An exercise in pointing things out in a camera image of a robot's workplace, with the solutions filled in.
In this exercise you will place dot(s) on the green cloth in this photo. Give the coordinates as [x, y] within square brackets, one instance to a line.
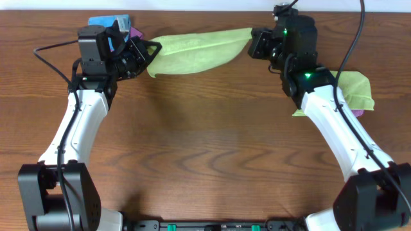
[197, 52]
[356, 89]

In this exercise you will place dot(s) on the crumpled green cloth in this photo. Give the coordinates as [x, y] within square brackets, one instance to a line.
[356, 89]

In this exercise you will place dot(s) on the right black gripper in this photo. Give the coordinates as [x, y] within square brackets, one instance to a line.
[257, 43]

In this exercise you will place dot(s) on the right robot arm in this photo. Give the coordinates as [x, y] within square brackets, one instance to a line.
[376, 193]

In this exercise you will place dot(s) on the folded blue cloth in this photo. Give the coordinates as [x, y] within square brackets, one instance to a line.
[106, 22]

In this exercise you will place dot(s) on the crumpled purple cloth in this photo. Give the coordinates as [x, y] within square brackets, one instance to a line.
[358, 113]

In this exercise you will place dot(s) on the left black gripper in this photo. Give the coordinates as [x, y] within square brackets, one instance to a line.
[139, 52]

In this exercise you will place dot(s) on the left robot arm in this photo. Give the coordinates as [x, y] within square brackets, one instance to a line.
[57, 191]

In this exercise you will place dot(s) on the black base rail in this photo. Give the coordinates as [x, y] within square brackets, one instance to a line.
[270, 225]

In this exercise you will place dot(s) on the folded purple cloth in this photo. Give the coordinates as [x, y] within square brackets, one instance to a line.
[133, 33]

